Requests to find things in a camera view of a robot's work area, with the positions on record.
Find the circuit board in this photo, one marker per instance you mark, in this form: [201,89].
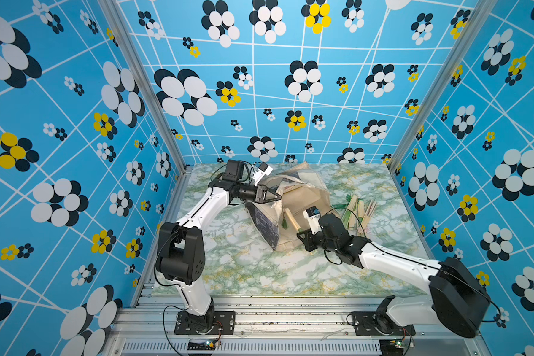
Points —
[202,346]
[392,348]

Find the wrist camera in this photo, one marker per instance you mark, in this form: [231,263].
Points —
[312,215]
[263,170]

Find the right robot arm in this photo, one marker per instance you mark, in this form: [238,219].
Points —
[452,297]

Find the left aluminium corner post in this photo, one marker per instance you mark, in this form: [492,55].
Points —
[117,24]

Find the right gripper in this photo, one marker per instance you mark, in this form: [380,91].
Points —
[308,236]

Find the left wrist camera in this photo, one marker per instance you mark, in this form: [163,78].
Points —
[263,170]

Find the aluminium corner post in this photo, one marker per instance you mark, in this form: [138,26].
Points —
[117,24]
[478,18]

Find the beige canvas tote bag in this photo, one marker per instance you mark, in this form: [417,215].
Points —
[278,223]

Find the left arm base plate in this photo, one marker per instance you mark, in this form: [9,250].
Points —
[217,323]

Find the left circuit board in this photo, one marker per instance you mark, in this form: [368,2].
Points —
[202,346]

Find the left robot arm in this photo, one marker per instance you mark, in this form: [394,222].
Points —
[181,256]

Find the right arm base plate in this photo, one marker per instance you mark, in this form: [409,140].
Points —
[368,324]

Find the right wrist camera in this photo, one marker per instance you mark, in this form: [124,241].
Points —
[312,215]

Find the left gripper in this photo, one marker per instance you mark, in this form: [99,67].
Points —
[260,192]

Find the aluminium frame rail base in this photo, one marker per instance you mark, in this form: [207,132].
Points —
[288,325]

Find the right circuit board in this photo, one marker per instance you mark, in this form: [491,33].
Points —
[392,348]

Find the right aluminium corner post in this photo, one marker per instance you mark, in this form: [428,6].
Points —
[478,18]

